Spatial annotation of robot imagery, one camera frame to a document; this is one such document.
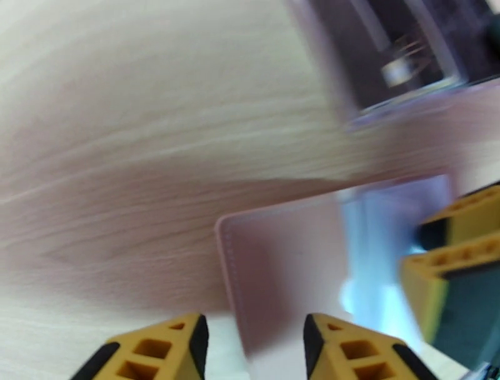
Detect clear acrylic card stand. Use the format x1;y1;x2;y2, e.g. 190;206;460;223
282;0;500;132

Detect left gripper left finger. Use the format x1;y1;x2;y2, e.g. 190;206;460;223
70;312;210;380

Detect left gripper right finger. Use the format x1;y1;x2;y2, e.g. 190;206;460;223
302;312;440;380

